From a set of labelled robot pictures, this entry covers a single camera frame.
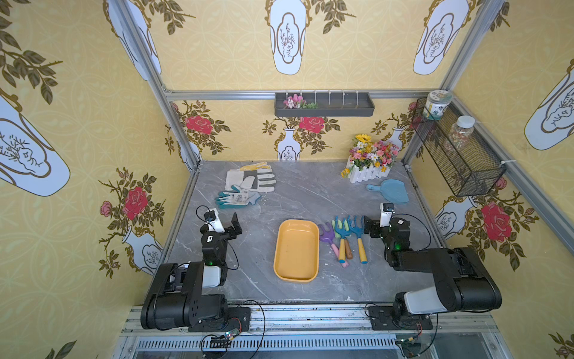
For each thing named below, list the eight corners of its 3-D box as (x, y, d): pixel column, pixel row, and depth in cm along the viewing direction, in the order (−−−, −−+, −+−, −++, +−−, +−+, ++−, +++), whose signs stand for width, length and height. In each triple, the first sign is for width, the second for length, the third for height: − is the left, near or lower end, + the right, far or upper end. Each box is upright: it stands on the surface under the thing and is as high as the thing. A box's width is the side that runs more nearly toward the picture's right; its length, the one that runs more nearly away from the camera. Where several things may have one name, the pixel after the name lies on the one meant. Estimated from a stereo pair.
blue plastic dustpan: (371, 204, 106) (372, 202, 105) (365, 181, 115) (366, 179, 114) (410, 204, 106) (412, 201, 104) (401, 181, 115) (402, 179, 114)
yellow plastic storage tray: (273, 284, 83) (272, 279, 78) (276, 227, 99) (275, 219, 93) (321, 284, 83) (323, 279, 78) (316, 227, 99) (318, 219, 93)
